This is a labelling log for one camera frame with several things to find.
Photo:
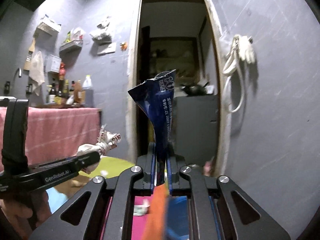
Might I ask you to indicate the large dark vinegar jug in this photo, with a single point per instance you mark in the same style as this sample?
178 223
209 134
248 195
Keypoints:
87 92

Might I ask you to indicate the white green paper wrapper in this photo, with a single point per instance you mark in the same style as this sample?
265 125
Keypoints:
141 209

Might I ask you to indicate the pink bottle on floor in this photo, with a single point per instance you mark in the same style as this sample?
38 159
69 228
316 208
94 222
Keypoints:
208 167

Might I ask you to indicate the hanging plastic bag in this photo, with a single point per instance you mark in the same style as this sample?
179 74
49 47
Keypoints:
101 33

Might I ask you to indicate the white wall basket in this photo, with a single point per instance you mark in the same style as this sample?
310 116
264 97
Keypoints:
48 26

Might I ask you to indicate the dark sauce bottle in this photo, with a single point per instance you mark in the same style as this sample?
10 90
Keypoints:
52 92

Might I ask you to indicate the kitchen faucet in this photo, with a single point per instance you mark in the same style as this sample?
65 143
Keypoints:
18 73

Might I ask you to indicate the blue snack wrapper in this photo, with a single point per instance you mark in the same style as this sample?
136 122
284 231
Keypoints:
155 98

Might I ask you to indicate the wooden brush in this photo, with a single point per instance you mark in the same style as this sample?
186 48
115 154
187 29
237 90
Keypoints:
29 56

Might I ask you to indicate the blue plastic bucket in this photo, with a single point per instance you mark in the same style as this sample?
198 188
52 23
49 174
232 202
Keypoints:
178 225

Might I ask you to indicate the left human hand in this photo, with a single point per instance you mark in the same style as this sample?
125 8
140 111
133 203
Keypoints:
17 213

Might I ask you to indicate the white wall switch panel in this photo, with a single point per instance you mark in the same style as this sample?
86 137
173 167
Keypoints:
107 48

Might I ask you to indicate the grey cabinet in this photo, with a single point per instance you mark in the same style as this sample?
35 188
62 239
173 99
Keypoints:
195 128

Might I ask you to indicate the white wall box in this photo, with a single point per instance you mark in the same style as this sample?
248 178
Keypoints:
53 64

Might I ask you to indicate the white rubber glove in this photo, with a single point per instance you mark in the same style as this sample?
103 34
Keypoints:
246 50

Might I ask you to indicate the black wok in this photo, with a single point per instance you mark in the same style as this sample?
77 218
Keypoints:
195 89

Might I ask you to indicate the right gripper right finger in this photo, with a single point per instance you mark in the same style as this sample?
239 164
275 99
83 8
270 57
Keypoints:
217 207

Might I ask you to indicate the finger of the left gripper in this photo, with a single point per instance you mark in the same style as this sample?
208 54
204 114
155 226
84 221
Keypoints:
84 160

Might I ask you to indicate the colourful patchwork table cloth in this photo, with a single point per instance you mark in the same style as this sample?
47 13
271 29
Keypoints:
156 218

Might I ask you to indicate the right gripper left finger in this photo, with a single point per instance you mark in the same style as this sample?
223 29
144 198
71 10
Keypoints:
103 208

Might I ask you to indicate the grey wall shelf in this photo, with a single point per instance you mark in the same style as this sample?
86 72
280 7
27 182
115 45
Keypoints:
71 46

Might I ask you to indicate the red snack wrapper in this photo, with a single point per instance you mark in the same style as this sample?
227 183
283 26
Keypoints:
107 140

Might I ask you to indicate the hanging beige towel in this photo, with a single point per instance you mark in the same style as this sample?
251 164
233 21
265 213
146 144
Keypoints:
36 72

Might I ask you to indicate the white paper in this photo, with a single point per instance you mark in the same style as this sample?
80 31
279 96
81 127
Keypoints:
89 148

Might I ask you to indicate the orange wall hook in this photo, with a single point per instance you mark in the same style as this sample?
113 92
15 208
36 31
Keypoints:
124 46

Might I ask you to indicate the pink checked counter cloth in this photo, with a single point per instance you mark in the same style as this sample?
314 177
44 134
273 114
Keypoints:
55 134

